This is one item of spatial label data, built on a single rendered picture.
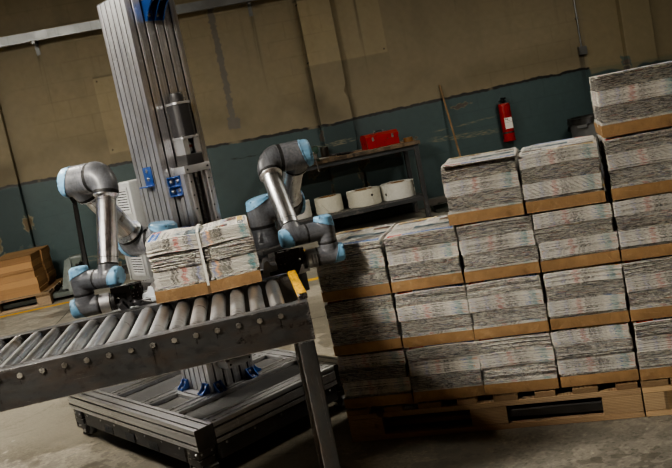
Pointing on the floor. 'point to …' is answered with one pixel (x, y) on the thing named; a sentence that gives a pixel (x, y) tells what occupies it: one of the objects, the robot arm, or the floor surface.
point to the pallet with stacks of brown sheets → (28, 277)
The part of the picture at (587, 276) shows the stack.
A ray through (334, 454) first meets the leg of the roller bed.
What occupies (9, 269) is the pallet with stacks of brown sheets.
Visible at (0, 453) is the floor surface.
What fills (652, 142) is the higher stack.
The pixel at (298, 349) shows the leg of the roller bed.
